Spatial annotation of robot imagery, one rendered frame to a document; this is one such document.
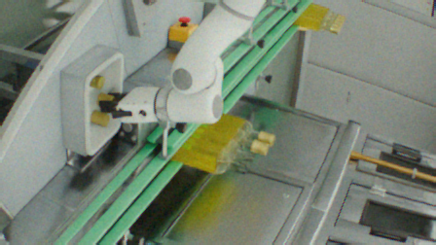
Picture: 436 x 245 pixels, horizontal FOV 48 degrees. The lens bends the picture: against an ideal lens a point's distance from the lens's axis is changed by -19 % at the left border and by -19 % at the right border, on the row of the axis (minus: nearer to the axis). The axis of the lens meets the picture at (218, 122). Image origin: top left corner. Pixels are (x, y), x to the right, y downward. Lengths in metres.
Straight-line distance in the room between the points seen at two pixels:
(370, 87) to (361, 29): 0.86
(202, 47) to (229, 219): 0.61
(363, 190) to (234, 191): 0.46
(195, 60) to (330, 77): 6.79
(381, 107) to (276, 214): 6.37
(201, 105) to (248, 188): 0.55
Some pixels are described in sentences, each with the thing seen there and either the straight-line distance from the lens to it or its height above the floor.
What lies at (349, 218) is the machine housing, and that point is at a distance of 1.76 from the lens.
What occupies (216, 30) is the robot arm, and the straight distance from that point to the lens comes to 1.17.
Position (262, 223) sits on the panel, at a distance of 1.62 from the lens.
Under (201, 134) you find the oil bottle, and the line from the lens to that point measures 1.66.
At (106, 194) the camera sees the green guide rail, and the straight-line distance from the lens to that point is 1.40.
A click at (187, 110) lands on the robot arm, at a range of 1.26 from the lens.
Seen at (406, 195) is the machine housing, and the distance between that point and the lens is 1.92.
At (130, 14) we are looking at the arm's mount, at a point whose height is 0.77.
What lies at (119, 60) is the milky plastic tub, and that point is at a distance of 1.42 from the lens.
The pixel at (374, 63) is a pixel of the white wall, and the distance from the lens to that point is 7.71.
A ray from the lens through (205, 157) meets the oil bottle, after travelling 1.59.
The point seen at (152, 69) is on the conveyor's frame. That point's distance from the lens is 1.72.
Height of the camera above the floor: 1.49
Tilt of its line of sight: 17 degrees down
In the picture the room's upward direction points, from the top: 107 degrees clockwise
